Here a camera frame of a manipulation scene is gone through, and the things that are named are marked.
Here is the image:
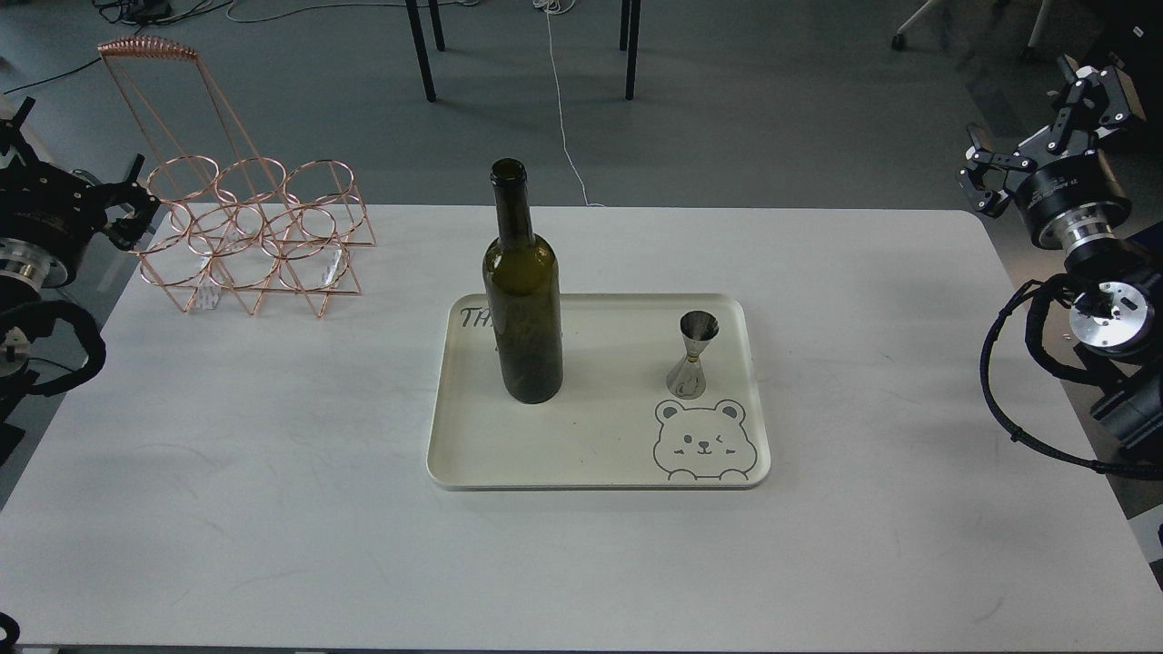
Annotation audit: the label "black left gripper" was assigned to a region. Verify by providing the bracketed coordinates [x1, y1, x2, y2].
[1, 154, 162, 287]

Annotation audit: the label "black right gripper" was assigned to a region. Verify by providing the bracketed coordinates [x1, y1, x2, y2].
[957, 54, 1148, 250]

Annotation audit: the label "dark green wine bottle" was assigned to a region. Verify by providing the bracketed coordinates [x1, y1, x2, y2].
[481, 158, 563, 404]

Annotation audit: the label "steel double jigger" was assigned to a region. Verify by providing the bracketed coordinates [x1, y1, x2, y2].
[666, 310, 720, 399]

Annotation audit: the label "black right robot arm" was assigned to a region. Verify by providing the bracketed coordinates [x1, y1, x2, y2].
[957, 55, 1162, 481]

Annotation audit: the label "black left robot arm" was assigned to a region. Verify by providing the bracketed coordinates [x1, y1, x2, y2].
[1, 144, 160, 461]

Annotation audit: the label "black table legs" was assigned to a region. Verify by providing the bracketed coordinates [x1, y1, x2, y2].
[404, 1, 643, 104]

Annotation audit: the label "cream bear serving tray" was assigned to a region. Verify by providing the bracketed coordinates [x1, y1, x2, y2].
[427, 293, 772, 491]

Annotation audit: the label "copper wire wine rack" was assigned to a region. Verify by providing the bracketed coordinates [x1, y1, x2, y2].
[98, 35, 377, 317]

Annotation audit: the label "black cable bundle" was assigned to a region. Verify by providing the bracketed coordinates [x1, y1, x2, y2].
[0, 0, 237, 95]

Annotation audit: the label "white floor cable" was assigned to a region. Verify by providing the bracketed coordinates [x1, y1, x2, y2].
[531, 0, 605, 208]

